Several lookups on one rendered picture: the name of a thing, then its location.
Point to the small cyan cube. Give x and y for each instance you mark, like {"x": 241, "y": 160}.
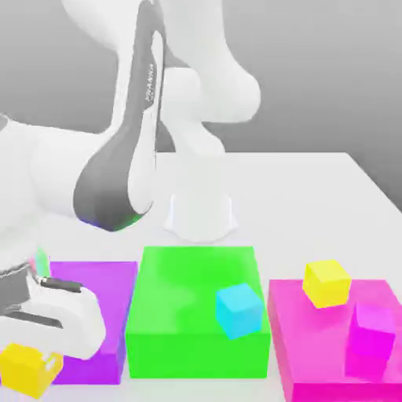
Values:
{"x": 240, "y": 311}

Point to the large green box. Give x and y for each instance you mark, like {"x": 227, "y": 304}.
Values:
{"x": 188, "y": 314}

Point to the small magenta cube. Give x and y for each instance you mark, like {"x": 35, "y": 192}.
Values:
{"x": 370, "y": 342}

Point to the small orange-yellow cube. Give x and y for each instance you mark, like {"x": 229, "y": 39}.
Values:
{"x": 25, "y": 370}

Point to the large pink box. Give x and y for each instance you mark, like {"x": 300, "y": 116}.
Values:
{"x": 314, "y": 345}

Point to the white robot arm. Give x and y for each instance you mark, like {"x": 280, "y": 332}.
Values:
{"x": 201, "y": 94}

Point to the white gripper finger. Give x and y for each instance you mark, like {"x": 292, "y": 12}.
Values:
{"x": 50, "y": 361}

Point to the small yellow cube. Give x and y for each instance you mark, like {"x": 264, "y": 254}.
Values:
{"x": 326, "y": 284}

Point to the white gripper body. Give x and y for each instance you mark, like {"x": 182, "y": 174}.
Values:
{"x": 78, "y": 326}

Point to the large purple box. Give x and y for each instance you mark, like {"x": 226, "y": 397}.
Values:
{"x": 113, "y": 301}

